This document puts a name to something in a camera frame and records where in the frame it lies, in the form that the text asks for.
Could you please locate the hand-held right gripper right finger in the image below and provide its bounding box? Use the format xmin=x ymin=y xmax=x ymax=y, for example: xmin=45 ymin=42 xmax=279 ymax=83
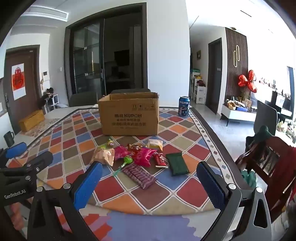
xmin=196 ymin=161 xmax=272 ymax=241

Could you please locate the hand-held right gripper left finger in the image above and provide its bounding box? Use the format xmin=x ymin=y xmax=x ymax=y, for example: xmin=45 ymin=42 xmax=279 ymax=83
xmin=27 ymin=162 xmax=103 ymax=241

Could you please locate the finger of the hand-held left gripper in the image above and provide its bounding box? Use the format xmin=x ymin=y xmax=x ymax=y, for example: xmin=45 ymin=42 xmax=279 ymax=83
xmin=14 ymin=151 xmax=54 ymax=173
xmin=0 ymin=142 xmax=27 ymax=160

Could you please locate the dark green snack packet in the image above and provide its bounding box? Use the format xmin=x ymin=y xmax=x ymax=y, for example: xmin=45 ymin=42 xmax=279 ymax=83
xmin=166 ymin=152 xmax=190 ymax=177

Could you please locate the magenta snack packet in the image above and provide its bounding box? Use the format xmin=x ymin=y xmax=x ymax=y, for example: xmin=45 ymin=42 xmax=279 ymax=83
xmin=132 ymin=147 xmax=158 ymax=168

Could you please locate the brown cardboard box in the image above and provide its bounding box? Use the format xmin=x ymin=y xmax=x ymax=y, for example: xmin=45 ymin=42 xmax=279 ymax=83
xmin=97 ymin=92 xmax=160 ymax=137

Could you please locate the person's left hand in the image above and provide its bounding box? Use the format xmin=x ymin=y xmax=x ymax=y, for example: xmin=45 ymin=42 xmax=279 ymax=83
xmin=10 ymin=203 xmax=26 ymax=230

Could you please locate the dark green mug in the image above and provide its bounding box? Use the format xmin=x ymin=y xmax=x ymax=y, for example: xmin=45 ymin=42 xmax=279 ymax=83
xmin=3 ymin=131 xmax=15 ymax=147

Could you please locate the wooden tissue box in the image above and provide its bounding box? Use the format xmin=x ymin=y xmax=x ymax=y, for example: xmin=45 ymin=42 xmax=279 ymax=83
xmin=18 ymin=110 xmax=45 ymax=132

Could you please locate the tan orange snack packet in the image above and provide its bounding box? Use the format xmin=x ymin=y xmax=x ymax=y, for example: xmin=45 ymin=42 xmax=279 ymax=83
xmin=90 ymin=147 xmax=115 ymax=167

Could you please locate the green plastic bag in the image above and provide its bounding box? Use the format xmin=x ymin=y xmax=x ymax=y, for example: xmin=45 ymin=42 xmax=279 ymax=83
xmin=240 ymin=170 xmax=257 ymax=193

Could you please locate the colourful checkered table mat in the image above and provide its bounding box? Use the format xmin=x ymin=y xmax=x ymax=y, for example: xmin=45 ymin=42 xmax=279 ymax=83
xmin=30 ymin=105 xmax=241 ymax=217

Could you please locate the green lollipop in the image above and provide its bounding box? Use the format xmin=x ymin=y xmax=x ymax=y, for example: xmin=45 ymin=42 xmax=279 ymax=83
xmin=112 ymin=156 xmax=133 ymax=178

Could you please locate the green pink wrapped candy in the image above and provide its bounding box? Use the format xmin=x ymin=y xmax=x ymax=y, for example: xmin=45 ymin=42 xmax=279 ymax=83
xmin=99 ymin=138 xmax=115 ymax=150

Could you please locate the pink snack packet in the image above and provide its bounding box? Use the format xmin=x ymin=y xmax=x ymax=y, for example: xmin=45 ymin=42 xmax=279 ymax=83
xmin=114 ymin=146 xmax=132 ymax=160

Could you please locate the maroon striped snack packet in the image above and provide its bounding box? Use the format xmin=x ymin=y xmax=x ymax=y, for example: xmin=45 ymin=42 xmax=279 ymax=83
xmin=122 ymin=164 xmax=158 ymax=189

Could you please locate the brown wooden chair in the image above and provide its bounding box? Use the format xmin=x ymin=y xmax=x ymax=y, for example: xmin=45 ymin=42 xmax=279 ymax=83
xmin=235 ymin=136 xmax=296 ymax=223

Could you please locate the small red snack packet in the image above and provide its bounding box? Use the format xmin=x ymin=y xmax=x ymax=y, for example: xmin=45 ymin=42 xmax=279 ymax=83
xmin=154 ymin=153 xmax=169 ymax=168

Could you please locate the small red wrapped candy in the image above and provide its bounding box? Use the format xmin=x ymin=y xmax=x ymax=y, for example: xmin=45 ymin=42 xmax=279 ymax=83
xmin=127 ymin=143 xmax=144 ymax=152

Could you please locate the small white stool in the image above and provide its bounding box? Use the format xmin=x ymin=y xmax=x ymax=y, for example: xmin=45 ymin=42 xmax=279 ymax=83
xmin=46 ymin=95 xmax=59 ymax=111

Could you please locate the black bag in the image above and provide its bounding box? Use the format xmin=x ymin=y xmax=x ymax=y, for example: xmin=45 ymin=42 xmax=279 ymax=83
xmin=38 ymin=88 xmax=55 ymax=109

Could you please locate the purple orange patterned mat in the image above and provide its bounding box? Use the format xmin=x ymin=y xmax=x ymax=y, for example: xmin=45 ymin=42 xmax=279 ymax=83
xmin=55 ymin=206 xmax=222 ymax=241

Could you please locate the red door poster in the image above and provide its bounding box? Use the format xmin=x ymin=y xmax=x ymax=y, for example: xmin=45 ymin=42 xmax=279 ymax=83
xmin=11 ymin=62 xmax=25 ymax=101

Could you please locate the dark green cloth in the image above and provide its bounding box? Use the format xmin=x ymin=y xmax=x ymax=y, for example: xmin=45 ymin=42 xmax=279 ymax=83
xmin=245 ymin=125 xmax=272 ymax=149

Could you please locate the pale yellow snack packet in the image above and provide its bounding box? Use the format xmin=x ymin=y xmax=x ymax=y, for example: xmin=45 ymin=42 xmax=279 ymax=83
xmin=145 ymin=138 xmax=163 ymax=151

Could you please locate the white low cabinet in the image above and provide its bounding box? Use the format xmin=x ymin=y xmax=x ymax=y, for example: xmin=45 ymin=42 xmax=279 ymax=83
xmin=221 ymin=103 xmax=257 ymax=127

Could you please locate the brown entry door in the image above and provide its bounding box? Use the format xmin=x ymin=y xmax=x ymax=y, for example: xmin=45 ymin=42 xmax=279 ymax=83
xmin=5 ymin=45 xmax=40 ymax=135

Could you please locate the blue soda can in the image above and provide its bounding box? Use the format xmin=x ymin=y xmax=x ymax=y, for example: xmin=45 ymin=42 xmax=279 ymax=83
xmin=178 ymin=96 xmax=190 ymax=117

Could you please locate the dark grey armchair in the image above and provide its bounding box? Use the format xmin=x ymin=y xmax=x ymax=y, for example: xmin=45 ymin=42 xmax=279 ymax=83
xmin=253 ymin=100 xmax=278 ymax=136

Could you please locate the white shelf rack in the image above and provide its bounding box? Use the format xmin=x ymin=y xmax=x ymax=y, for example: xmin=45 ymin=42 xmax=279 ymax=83
xmin=191 ymin=70 xmax=207 ymax=104

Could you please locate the grey dining chair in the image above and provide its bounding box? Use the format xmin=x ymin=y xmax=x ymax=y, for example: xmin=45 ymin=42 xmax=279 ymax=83
xmin=110 ymin=88 xmax=152 ymax=94

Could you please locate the dark interior door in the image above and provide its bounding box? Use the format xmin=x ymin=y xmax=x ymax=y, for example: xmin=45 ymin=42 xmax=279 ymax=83
xmin=206 ymin=38 xmax=223 ymax=115

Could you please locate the red foil balloon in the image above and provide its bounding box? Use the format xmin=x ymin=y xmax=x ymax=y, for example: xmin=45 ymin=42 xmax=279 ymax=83
xmin=238 ymin=70 xmax=258 ymax=93

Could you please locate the dark glass sliding door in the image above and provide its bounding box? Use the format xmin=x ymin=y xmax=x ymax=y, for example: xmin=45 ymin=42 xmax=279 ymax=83
xmin=64 ymin=3 xmax=148 ymax=94

